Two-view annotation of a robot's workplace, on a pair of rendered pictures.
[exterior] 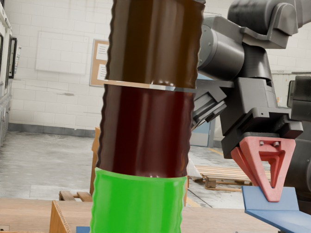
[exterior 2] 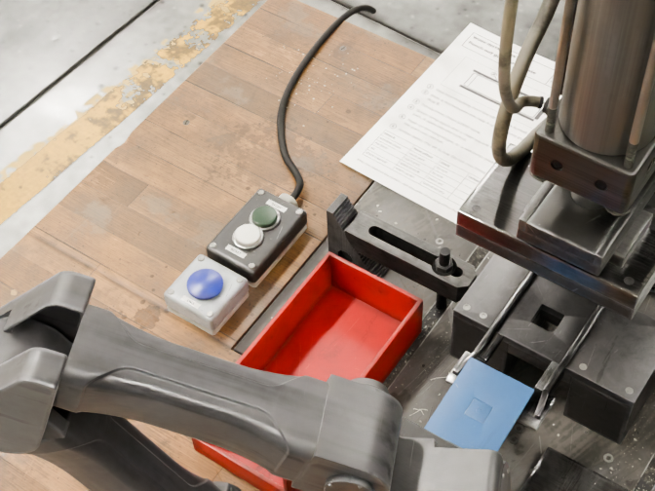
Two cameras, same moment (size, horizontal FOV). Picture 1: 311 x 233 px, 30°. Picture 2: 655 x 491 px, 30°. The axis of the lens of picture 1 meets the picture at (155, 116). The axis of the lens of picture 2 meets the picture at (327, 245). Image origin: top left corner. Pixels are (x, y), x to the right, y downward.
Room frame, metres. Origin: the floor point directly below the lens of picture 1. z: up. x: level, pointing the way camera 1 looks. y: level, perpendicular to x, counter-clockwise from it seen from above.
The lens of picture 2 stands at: (1.05, 0.20, 2.01)
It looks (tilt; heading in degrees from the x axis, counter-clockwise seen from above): 52 degrees down; 232
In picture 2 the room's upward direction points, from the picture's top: 3 degrees counter-clockwise
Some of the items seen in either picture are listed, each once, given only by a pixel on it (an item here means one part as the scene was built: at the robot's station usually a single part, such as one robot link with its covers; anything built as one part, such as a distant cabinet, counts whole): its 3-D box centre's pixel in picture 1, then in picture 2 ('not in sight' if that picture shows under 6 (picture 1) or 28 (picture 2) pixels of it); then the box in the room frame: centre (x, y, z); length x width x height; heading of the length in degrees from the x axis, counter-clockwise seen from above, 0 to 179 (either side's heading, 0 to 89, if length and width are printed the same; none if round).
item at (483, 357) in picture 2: not in sight; (474, 359); (0.55, -0.22, 0.98); 0.07 x 0.02 x 0.01; 16
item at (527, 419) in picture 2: not in sight; (543, 396); (0.53, -0.15, 0.98); 0.07 x 0.02 x 0.01; 16
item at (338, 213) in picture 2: not in sight; (359, 239); (0.52, -0.43, 0.95); 0.06 x 0.03 x 0.09; 106
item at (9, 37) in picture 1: (9, 63); not in sight; (7.20, 1.86, 1.21); 0.86 x 0.10 x 0.79; 12
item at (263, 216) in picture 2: not in sight; (264, 220); (0.57, -0.54, 0.93); 0.03 x 0.03 x 0.02
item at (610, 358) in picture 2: not in sight; (563, 321); (0.45, -0.20, 0.98); 0.20 x 0.10 x 0.01; 106
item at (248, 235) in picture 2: not in sight; (248, 239); (0.60, -0.53, 0.93); 0.03 x 0.03 x 0.02
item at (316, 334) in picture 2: not in sight; (310, 373); (0.66, -0.34, 0.93); 0.25 x 0.12 x 0.06; 16
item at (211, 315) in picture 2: not in sight; (208, 300); (0.68, -0.51, 0.90); 0.07 x 0.07 x 0.06; 16
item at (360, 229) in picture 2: not in sight; (410, 263); (0.50, -0.37, 0.95); 0.15 x 0.03 x 0.10; 106
